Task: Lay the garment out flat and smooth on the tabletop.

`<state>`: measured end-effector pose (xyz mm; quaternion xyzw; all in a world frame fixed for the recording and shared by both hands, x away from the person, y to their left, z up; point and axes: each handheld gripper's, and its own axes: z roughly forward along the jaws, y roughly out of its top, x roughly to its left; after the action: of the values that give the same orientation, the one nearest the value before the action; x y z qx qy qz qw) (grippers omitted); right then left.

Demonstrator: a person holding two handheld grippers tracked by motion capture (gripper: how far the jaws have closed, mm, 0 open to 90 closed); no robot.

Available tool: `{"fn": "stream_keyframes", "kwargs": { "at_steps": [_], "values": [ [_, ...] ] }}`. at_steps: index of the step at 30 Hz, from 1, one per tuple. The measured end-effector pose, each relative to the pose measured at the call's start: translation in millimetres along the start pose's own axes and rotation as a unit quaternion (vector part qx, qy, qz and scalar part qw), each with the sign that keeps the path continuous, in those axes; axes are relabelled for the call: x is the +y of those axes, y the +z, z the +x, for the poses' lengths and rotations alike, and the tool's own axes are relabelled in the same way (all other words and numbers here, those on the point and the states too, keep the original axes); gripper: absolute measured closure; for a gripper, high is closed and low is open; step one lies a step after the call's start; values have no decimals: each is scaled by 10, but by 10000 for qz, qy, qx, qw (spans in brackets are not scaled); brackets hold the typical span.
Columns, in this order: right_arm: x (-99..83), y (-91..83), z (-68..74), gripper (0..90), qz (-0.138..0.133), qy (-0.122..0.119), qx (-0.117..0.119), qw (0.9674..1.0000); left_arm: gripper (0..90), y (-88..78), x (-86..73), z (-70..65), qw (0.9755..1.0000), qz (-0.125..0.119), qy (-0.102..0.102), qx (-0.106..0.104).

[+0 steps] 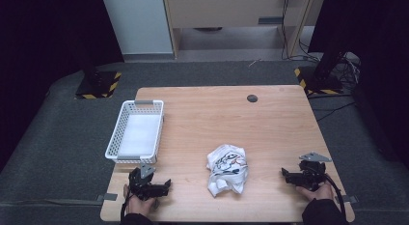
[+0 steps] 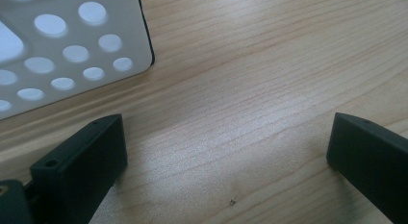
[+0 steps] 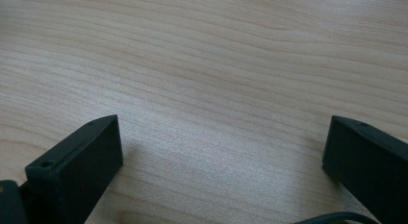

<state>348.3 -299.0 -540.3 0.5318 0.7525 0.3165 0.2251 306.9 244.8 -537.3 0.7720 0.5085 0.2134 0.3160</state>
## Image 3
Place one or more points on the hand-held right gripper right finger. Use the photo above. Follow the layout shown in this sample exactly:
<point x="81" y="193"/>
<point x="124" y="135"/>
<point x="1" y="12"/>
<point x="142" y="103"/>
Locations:
<point x="369" y="166"/>

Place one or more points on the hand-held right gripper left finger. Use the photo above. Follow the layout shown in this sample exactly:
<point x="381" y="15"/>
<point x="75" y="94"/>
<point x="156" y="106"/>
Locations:
<point x="77" y="172"/>

